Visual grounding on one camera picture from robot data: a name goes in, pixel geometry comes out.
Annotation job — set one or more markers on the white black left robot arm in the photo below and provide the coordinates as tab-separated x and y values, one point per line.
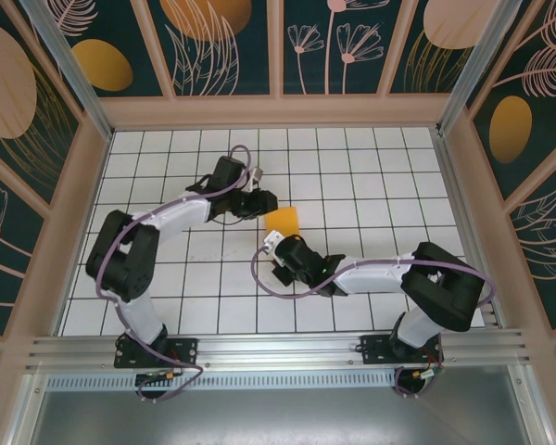
125	259

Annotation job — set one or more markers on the grey metal sheet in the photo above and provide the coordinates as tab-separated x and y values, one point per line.
278	417

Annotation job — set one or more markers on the wall panel with gold oval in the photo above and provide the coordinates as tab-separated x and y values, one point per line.
120	28

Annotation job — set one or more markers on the wall panel with leaf outlines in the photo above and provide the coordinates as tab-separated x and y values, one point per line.
547	241

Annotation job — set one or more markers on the wall panel with single flower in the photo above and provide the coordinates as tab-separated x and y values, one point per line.
9	259

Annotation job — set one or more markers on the aluminium side rail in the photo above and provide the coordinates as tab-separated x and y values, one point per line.
450	176

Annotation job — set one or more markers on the aluminium corner post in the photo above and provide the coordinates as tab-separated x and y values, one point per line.
69	74
472	65

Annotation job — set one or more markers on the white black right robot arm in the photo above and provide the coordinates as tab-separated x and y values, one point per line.
440	283

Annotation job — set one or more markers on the yellow paper sheet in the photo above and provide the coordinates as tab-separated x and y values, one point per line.
285	220

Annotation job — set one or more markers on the wall panel with pink leaves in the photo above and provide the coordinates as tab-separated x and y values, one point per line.
255	55

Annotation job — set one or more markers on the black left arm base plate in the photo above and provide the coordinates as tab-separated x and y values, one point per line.
185	350

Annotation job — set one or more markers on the wall panel with gold fronds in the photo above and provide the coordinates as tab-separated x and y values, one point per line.
412	28

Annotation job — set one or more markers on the wall panel with pink circle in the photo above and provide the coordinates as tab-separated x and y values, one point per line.
9	92

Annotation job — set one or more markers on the wall panel with pink flowers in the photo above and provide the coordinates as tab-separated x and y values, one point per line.
315	69

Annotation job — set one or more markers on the long aluminium mounting rail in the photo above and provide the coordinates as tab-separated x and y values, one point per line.
278	347

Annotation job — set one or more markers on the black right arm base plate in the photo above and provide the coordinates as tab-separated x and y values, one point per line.
375	348

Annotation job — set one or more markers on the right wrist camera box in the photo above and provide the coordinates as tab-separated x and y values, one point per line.
272	241

